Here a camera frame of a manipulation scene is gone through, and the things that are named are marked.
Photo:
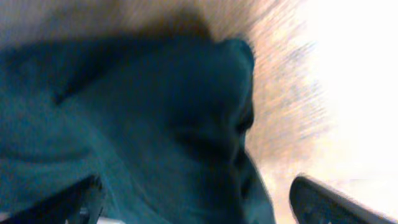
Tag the black garment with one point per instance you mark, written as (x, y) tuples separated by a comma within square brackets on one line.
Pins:
[(161, 122)]

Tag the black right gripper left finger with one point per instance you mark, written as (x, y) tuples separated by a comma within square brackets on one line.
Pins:
[(80, 203)]

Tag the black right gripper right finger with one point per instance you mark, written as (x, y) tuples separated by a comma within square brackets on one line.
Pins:
[(313, 203)]

